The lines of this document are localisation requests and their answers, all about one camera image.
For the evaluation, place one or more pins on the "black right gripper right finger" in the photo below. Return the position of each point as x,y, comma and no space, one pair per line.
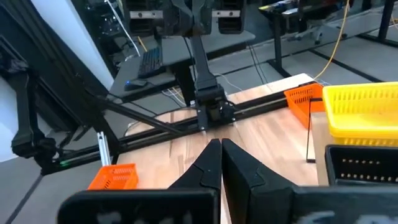
248,193

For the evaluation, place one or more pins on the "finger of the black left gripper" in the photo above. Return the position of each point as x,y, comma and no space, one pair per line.
144,26
230,25

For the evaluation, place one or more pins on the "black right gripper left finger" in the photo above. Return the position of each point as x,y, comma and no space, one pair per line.
206,168

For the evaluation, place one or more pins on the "black plastic basket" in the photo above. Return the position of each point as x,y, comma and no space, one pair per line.
332,168
140,207

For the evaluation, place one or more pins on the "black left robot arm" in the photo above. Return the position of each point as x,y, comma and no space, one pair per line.
205,74

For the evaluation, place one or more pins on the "wooden shelf with black legs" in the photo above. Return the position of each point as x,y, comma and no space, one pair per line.
318,146

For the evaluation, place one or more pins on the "grey desk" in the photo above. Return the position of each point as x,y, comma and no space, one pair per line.
224,40

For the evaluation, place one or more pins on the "black keyboard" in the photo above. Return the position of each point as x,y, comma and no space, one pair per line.
150,62

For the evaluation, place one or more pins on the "black computer equipment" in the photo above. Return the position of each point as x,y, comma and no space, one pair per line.
105,21

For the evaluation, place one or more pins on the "black desk with legs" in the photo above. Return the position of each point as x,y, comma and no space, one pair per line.
278,46

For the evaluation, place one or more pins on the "grey office chair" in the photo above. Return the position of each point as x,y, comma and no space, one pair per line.
314,26

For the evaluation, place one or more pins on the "yellow plastic basket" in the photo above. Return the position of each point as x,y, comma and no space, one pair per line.
360,109

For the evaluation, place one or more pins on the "silver aluminium bracket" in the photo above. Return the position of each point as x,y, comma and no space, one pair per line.
104,149

